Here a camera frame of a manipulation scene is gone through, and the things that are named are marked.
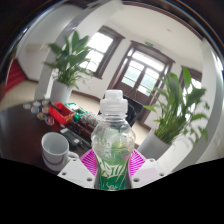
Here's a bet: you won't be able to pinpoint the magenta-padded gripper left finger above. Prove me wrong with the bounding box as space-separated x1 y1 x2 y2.
57 148 100 190

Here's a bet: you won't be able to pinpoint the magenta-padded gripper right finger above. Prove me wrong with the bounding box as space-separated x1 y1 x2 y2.
128 148 167 189

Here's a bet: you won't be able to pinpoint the clear green-labelled drink bottle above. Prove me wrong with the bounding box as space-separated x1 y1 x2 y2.
90 89 137 192

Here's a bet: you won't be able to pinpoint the green plant in white pot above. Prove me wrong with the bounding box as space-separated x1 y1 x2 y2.
43 30 94 104
136 65 211 161

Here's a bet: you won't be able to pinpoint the white mug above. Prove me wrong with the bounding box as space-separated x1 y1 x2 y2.
40 131 80 173

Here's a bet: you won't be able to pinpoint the black flat case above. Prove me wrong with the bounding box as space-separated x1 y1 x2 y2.
59 127 91 149

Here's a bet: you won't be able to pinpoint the red plastic box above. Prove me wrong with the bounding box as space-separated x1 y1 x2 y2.
48 101 76 126

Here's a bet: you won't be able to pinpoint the green box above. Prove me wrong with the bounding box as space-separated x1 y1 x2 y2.
64 101 88 123

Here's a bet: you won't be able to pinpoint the brown glazed double door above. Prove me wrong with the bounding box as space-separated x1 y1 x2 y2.
109 40 176 98

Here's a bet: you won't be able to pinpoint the brown framed window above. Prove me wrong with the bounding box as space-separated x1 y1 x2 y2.
78 25 126 79
179 65 204 101

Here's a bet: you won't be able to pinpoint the red carpeted stairs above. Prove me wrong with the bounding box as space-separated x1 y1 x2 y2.
3 59 28 94

